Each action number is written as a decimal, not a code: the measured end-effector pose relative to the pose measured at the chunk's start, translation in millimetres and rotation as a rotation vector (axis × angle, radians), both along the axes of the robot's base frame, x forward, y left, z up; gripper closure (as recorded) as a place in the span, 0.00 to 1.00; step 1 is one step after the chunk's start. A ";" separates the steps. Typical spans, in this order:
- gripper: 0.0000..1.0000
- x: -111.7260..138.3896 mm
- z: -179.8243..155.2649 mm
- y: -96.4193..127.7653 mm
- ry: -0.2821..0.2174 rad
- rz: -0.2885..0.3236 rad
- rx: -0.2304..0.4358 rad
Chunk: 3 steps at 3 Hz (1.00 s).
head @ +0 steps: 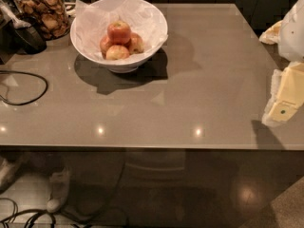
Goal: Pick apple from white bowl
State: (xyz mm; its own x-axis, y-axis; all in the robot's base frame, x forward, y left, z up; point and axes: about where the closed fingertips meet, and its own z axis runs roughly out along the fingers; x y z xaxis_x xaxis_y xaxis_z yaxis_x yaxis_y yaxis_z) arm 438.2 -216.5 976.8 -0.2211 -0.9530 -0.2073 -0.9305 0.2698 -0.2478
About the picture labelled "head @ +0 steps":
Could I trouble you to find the black floor cables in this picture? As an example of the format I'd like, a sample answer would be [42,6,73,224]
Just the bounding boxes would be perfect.
[0,197,96,228]

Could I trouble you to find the front yellow-red apple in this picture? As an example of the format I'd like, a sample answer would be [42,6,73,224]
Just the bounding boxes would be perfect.
[105,45,129,60]

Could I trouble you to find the glass jar of dried chips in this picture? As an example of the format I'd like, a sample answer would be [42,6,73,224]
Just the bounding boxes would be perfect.
[14,0,70,40]

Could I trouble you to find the white paper bowl liner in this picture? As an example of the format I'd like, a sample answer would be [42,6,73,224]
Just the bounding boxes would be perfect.
[74,0,169,61]

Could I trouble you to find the black cable on table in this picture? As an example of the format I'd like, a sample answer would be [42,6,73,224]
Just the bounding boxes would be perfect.
[0,69,49,106]

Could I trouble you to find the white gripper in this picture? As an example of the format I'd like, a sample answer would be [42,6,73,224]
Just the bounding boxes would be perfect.
[259,0,304,127]

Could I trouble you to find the black kitchen appliance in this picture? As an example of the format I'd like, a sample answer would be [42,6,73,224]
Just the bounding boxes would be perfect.
[0,1,47,55]

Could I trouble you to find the white shoe under table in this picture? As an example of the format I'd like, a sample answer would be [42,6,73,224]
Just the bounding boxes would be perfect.
[47,168,70,213]

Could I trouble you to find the white ceramic bowl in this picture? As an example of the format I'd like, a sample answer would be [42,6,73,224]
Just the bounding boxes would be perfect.
[69,0,169,74]

